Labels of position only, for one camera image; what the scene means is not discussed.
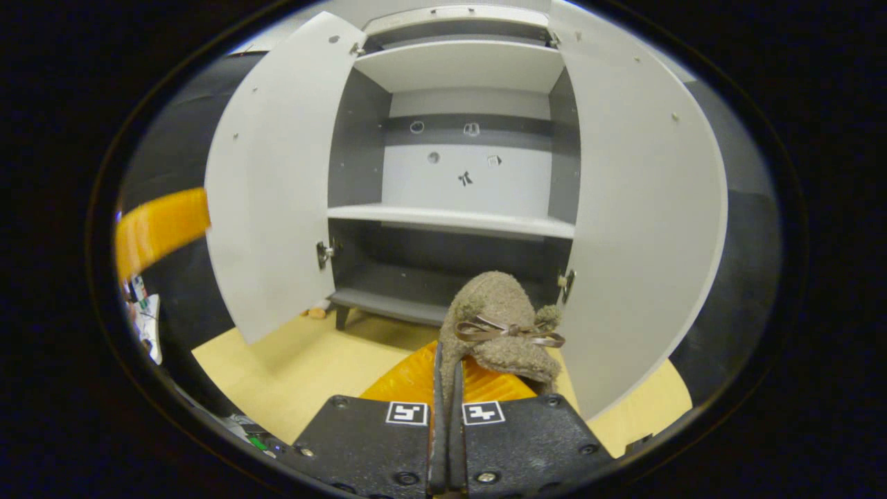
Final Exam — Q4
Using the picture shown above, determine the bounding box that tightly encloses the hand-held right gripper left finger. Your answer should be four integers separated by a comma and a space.
291, 340, 445, 498

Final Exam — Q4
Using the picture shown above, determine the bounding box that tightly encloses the white cabinet door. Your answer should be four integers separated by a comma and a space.
204, 10, 367, 345
547, 0, 728, 421

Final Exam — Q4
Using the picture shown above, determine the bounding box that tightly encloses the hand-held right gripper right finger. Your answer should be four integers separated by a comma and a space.
450, 356, 615, 497

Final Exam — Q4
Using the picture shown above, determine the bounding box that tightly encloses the brown fuzzy shoe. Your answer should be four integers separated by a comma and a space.
439, 271, 566, 417

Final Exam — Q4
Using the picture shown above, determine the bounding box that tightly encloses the black backdrop cloth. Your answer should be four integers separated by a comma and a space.
116, 52, 784, 417

